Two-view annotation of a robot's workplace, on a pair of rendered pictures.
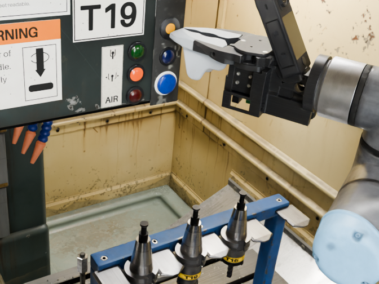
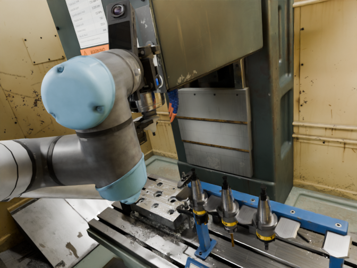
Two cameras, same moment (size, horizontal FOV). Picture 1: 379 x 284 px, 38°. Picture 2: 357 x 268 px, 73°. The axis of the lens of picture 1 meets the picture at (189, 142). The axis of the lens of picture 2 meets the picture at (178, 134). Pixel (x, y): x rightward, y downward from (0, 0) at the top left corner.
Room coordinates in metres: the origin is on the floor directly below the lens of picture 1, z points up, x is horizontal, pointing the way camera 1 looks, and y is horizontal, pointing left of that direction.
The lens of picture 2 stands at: (0.62, -0.57, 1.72)
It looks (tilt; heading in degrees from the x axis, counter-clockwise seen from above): 23 degrees down; 78
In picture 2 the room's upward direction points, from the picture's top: 11 degrees counter-clockwise
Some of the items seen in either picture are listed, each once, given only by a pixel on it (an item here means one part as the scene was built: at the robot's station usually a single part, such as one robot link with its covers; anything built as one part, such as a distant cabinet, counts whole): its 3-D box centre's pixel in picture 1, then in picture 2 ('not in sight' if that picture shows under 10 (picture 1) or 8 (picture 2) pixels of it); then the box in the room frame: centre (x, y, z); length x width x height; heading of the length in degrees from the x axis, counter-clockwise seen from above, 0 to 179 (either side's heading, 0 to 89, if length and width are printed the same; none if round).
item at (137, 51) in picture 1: (137, 51); not in sight; (0.69, 0.08, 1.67); 0.02 x 0.01 x 0.02; 126
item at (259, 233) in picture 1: (256, 231); (286, 228); (0.94, -0.16, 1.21); 0.07 x 0.05 x 0.01; 36
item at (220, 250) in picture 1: (213, 246); (246, 215); (0.87, -0.07, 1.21); 0.07 x 0.05 x 0.01; 36
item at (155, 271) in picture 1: (141, 272); (198, 199); (0.78, 0.06, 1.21); 0.06 x 0.06 x 0.03
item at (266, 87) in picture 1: (274, 78); (133, 70); (0.66, -0.10, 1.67); 0.12 x 0.08 x 0.09; 66
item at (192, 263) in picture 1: (190, 254); (228, 209); (0.84, -0.03, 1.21); 0.06 x 0.06 x 0.03
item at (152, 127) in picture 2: not in sight; (152, 125); (0.72, 0.36, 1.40); 0.09 x 0.03 x 0.06; 22
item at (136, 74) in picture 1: (136, 74); not in sight; (0.69, 0.08, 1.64); 0.02 x 0.01 x 0.02; 126
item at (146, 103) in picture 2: not in sight; (143, 92); (0.72, 0.40, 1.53); 0.16 x 0.16 x 0.12
